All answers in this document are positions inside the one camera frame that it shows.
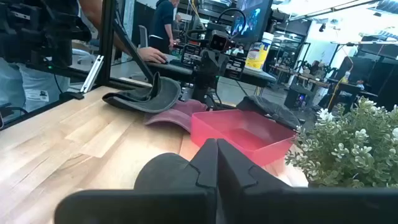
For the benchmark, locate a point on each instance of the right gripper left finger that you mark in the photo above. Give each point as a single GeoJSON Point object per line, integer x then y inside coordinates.
{"type": "Point", "coordinates": [205, 199]}

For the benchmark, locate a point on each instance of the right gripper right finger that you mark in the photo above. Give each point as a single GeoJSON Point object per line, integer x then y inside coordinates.
{"type": "Point", "coordinates": [248, 202]}

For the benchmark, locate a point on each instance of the black cap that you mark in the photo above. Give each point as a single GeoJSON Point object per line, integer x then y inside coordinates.
{"type": "Point", "coordinates": [161, 171]}

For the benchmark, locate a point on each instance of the dark grey cap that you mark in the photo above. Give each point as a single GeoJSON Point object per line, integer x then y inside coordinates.
{"type": "Point", "coordinates": [146, 99]}
{"type": "Point", "coordinates": [267, 109]}

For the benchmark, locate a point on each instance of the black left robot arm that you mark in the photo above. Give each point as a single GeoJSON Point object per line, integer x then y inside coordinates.
{"type": "Point", "coordinates": [202, 87]}

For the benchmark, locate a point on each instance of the black equipment rack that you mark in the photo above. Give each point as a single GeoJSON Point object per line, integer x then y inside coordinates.
{"type": "Point", "coordinates": [190, 56]}
{"type": "Point", "coordinates": [236, 67]}

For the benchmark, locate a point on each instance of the yellow wipes container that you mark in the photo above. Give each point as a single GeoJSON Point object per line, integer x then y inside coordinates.
{"type": "Point", "coordinates": [258, 54]}

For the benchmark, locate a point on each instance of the large display screen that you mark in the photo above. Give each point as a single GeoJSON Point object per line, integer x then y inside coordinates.
{"type": "Point", "coordinates": [252, 18]}

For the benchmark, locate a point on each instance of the person's hand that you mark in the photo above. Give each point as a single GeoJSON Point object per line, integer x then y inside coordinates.
{"type": "Point", "coordinates": [152, 55]}

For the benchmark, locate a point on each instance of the pink plastic bin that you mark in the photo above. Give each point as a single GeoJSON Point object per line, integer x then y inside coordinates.
{"type": "Point", "coordinates": [242, 130]}

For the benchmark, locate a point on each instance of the black computer tower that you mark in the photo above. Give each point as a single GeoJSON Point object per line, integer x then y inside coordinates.
{"type": "Point", "coordinates": [295, 96]}

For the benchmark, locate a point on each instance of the wooden background table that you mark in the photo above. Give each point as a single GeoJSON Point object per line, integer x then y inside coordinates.
{"type": "Point", "coordinates": [311, 81]}

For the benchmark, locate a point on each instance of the potted green plant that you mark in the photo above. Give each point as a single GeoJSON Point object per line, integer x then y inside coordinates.
{"type": "Point", "coordinates": [351, 149]}

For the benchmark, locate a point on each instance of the silver aluminium extrusion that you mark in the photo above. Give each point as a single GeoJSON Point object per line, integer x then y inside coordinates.
{"type": "Point", "coordinates": [92, 74]}

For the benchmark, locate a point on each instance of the yellow bottle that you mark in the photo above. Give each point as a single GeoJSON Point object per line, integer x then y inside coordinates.
{"type": "Point", "coordinates": [345, 77]}

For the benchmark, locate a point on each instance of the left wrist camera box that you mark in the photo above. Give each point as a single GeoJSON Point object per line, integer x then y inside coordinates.
{"type": "Point", "coordinates": [218, 42]}

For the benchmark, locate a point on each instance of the black diagonal frame brace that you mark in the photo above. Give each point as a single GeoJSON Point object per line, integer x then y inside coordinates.
{"type": "Point", "coordinates": [133, 53]}

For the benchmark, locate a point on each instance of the black frame post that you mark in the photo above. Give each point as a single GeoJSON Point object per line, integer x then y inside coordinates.
{"type": "Point", "coordinates": [107, 46]}

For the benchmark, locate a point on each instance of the black frame rail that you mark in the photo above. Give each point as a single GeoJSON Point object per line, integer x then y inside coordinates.
{"type": "Point", "coordinates": [37, 112]}

